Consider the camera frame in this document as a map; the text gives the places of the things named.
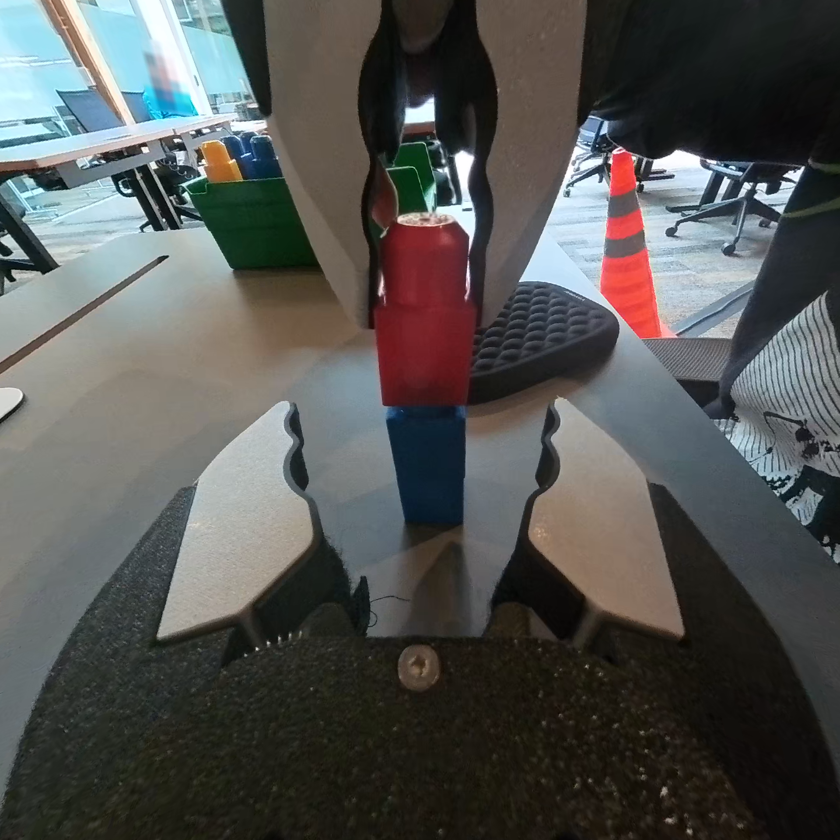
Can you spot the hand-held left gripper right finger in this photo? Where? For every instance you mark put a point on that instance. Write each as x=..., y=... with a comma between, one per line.
x=604, y=531

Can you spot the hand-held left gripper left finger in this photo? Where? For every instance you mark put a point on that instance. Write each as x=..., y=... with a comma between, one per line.
x=243, y=525

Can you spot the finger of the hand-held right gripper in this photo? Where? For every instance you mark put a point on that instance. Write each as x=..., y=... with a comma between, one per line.
x=315, y=98
x=538, y=98

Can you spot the cluster of mega block towers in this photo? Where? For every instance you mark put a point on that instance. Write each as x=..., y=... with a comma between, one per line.
x=220, y=167

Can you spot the green plastic bin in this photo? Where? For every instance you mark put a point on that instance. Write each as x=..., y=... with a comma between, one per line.
x=413, y=177
x=256, y=226

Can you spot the blue mega block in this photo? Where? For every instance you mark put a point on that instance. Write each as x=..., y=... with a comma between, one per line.
x=430, y=502
x=426, y=443

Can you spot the red mega block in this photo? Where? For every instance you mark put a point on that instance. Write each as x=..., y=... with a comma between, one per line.
x=423, y=354

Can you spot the person's right forearm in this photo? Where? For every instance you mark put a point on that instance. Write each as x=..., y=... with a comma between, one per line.
x=709, y=72

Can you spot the black office chair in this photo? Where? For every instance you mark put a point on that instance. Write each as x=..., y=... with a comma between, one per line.
x=590, y=157
x=741, y=184
x=98, y=108
x=164, y=170

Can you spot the wooden top desk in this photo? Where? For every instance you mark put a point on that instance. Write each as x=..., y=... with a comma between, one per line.
x=98, y=141

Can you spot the orange traffic cone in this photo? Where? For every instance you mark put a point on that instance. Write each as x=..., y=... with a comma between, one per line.
x=627, y=262

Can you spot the black textured wrist rest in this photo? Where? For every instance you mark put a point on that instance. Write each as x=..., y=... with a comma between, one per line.
x=544, y=334

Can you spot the person's printed white pants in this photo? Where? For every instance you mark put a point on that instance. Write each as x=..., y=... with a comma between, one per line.
x=787, y=420

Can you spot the white document stand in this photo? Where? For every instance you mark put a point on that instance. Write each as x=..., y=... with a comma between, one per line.
x=8, y=403

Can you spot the person's dark jacket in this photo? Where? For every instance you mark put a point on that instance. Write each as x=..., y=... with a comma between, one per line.
x=794, y=275

